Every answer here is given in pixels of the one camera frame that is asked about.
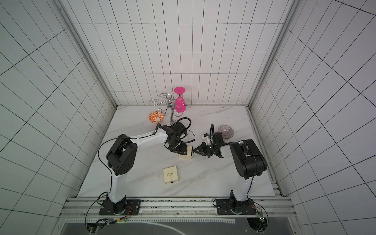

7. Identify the orange patterned small bowl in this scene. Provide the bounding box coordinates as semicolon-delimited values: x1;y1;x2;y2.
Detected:
148;111;164;123

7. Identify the pink goblet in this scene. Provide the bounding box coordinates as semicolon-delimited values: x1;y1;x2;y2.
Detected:
174;87;186;113

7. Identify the purple striped glass bowl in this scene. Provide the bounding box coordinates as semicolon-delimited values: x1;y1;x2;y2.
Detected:
217;125;235;139

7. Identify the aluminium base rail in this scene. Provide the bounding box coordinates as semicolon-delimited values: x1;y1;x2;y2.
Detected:
60;197;297;219

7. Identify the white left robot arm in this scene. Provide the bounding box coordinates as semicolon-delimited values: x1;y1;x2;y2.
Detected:
99;122;188;215

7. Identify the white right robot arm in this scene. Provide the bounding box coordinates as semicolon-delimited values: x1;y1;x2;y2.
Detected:
193;132;268;215

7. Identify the cream jewelry box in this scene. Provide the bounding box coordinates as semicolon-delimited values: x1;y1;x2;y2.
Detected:
163;166;179;184
179;146;193;159

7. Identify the chrome jewelry stand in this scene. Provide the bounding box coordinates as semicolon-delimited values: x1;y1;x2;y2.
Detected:
149;93;191;125

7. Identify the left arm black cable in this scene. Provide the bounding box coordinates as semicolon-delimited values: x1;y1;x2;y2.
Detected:
96;137;118;177

